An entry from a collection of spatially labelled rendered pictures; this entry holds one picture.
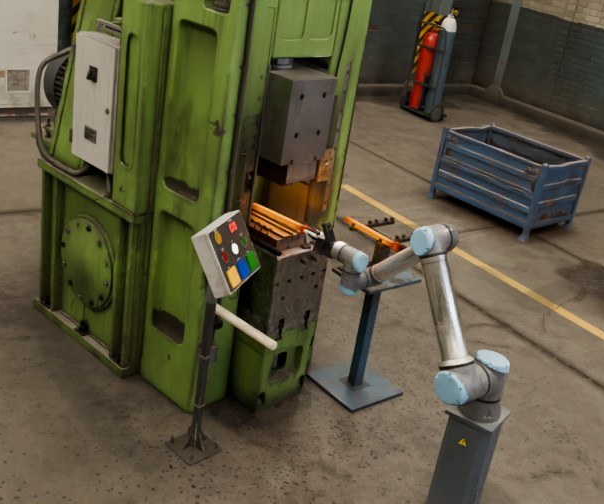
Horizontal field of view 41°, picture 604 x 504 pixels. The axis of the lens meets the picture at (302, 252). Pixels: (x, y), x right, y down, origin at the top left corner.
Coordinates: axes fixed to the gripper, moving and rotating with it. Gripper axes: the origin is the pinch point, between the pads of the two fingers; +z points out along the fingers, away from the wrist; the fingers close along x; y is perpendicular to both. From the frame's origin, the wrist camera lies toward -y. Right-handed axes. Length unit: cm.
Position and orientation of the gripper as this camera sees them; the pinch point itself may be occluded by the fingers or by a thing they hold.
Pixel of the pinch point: (307, 229)
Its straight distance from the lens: 396.7
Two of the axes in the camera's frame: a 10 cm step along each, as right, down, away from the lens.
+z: -7.0, -3.9, 5.9
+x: 6.9, -1.9, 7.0
